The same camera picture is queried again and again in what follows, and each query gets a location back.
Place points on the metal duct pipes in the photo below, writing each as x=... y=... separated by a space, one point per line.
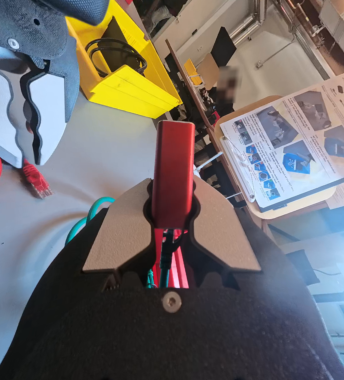
x=249 y=23

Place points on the red plastic bin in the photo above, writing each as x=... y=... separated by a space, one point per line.
x=181 y=267

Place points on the instruction sheet board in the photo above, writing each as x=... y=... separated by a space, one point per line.
x=293 y=142

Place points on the yellow plastic bin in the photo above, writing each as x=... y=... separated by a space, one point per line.
x=136 y=92

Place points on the red metal network switch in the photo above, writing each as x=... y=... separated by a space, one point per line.
x=173 y=172

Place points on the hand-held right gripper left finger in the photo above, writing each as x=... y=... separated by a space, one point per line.
x=121 y=231

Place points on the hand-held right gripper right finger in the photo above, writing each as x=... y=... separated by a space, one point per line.
x=222 y=234

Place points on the black bin divider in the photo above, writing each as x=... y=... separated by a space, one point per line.
x=114 y=29

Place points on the black flag panel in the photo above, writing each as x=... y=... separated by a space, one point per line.
x=223 y=46

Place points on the wooden desk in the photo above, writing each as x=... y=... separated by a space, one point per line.
x=176 y=58

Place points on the brown cardboard panel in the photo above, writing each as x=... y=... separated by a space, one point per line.
x=209 y=71

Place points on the small yellow bin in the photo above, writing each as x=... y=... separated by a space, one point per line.
x=191 y=69

